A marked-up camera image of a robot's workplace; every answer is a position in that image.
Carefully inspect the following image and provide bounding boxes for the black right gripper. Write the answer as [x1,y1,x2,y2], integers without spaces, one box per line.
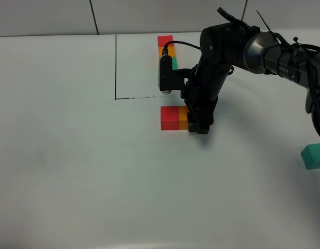
[183,64,229,134]

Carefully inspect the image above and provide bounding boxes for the orange wooden cube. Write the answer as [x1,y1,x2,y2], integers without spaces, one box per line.
[179,106,190,130]

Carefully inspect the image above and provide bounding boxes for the red wooden cube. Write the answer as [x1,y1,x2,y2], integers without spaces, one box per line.
[161,106,179,131]

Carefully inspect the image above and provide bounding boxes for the teal wooden cube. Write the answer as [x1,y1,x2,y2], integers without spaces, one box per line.
[301,143,320,170]

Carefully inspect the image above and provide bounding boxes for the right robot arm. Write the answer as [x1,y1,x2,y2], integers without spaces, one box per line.
[181,8,320,136]

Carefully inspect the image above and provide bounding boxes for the teal template cube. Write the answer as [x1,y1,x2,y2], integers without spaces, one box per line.
[172,57,178,70]

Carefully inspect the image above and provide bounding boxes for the orange template cube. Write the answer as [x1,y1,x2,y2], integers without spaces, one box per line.
[158,44,176,58]

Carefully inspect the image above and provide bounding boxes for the red template cube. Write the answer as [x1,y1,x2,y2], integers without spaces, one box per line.
[157,35,173,48]

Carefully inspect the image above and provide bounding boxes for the black camera cable right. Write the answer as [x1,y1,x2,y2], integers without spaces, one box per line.
[162,40,202,57]

